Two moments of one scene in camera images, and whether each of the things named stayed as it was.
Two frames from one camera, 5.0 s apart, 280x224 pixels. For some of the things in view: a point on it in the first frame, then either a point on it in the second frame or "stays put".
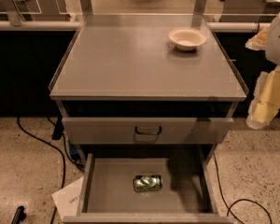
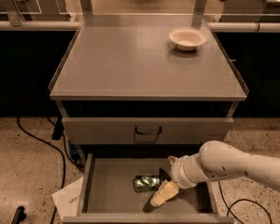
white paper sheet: (66, 201) stays put
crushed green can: (147, 183) stays put
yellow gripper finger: (259, 41) to (173, 160)
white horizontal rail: (33, 24) stays put
